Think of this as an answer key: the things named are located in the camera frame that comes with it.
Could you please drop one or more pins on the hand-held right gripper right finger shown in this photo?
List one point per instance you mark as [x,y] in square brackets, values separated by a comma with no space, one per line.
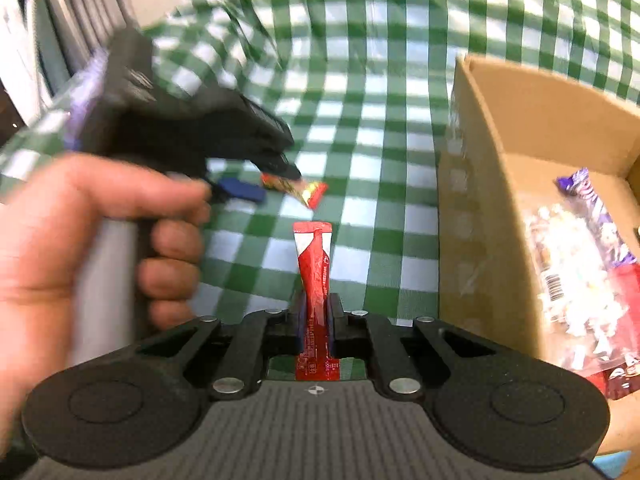
[336,325]

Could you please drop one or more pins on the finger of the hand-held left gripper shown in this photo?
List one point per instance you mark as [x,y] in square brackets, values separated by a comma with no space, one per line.
[241,191]
[277,164]

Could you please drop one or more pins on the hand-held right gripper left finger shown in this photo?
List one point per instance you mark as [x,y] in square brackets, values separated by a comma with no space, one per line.
[297,325]

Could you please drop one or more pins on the orange snack bar wrapper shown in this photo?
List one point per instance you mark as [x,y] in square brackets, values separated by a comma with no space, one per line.
[297,188]

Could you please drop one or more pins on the red stick packet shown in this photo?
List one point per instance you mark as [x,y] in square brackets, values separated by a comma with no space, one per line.
[315,285]

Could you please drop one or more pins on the cardboard box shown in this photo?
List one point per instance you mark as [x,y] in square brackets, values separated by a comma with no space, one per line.
[500,185]

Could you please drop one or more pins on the clear candy packet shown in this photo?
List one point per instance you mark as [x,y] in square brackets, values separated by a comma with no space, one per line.
[570,285]

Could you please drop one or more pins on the purple snack packet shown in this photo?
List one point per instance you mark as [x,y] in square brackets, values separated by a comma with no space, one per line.
[597,210]

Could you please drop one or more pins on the red snack pouch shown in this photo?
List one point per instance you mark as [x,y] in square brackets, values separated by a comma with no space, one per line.
[625,335]

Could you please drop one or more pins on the person's left hand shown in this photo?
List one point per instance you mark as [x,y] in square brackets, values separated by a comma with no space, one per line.
[50,240]

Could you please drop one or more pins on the green checkered cloth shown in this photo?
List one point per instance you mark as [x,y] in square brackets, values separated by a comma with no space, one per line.
[360,85]

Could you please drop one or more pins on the grey curtain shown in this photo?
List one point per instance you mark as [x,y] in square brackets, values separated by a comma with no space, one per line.
[85,5]

